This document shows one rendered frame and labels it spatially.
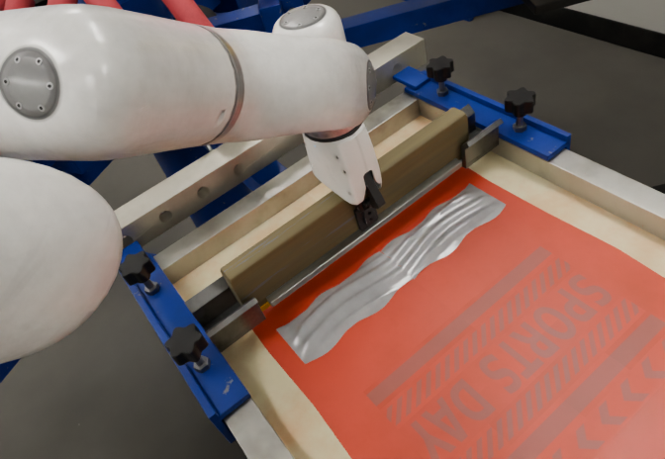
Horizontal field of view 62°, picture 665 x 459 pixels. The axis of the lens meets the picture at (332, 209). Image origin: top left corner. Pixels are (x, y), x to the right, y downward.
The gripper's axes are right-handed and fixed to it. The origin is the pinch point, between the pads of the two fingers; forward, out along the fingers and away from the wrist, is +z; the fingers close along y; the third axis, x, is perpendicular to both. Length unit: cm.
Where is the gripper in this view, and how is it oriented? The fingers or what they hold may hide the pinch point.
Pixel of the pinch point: (357, 208)
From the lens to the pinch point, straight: 76.5
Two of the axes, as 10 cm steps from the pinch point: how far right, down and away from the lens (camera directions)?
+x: 7.8, -5.6, 2.9
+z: 2.3, 6.8, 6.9
